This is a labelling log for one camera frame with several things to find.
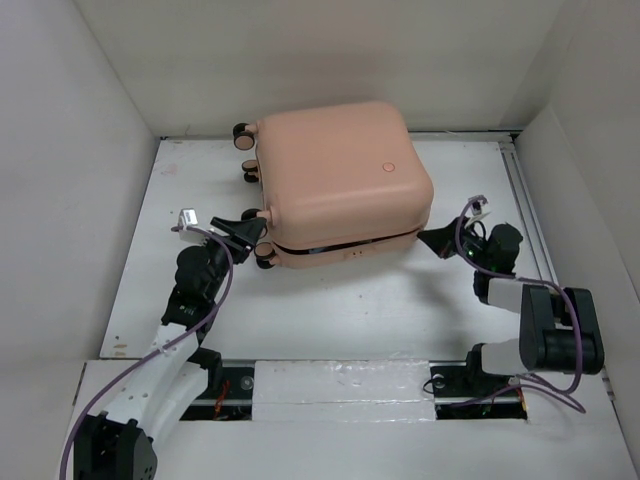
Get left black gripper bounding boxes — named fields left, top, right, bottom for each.
left=200, top=218, right=264, bottom=300

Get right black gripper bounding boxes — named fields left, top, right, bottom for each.
left=415, top=214, right=491, bottom=269

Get pink hard-shell suitcase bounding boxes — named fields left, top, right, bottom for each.
left=232, top=101, right=434, bottom=269

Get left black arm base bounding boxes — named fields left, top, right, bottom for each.
left=181, top=348, right=256, bottom=422

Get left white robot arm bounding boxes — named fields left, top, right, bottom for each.
left=58, top=209, right=266, bottom=479

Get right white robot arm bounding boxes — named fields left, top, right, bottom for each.
left=418, top=220, right=605, bottom=394

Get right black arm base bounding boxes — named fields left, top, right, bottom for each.
left=423, top=344, right=528, bottom=421

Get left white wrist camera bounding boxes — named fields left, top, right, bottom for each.
left=171, top=208, right=208, bottom=246

